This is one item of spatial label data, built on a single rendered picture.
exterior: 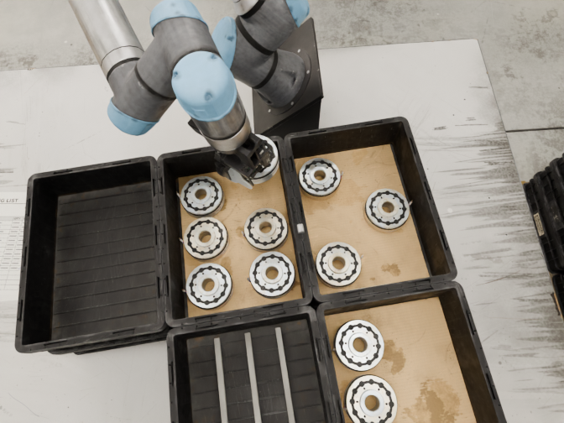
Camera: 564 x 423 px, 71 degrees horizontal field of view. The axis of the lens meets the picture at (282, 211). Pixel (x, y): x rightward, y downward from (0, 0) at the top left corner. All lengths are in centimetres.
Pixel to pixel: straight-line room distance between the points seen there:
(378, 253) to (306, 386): 34
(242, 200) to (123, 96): 44
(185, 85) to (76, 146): 89
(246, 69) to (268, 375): 70
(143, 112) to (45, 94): 90
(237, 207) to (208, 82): 52
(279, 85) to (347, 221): 39
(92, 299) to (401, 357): 70
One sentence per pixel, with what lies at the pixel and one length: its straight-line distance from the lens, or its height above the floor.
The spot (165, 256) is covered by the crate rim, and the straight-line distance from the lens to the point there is 88.
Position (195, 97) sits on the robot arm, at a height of 134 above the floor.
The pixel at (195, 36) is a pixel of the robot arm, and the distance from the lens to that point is 59.
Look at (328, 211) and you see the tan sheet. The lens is 98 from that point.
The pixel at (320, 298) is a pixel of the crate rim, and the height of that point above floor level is 93.
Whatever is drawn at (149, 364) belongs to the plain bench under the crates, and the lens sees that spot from 110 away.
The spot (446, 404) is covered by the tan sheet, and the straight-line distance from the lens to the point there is 96.
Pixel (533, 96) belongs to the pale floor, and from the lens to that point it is 250.
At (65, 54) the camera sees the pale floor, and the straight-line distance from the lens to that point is 272.
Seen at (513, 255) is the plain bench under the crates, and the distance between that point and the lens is 122.
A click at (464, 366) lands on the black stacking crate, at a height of 85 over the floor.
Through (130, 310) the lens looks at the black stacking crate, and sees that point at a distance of 99.
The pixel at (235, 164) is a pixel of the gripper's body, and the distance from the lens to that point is 70.
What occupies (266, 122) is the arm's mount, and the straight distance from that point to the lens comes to 114.
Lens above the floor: 174
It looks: 69 degrees down
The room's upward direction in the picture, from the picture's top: 5 degrees counter-clockwise
